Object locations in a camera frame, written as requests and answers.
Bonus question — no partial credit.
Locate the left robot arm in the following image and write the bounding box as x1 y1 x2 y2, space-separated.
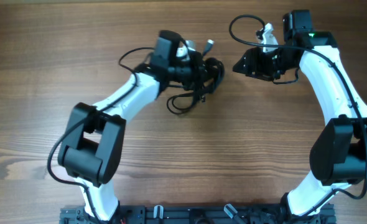
50 30 225 223

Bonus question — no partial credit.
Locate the right camera cable black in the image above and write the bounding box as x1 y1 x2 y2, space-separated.
228 14 367 218

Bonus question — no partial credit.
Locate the camera cable black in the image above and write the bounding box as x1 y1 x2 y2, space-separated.
46 47 156 224
228 14 367 218

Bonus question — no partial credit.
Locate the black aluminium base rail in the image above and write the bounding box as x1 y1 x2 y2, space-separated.
59 204 337 224

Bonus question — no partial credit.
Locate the left camera cable black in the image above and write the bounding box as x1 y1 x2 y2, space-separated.
46 47 156 224

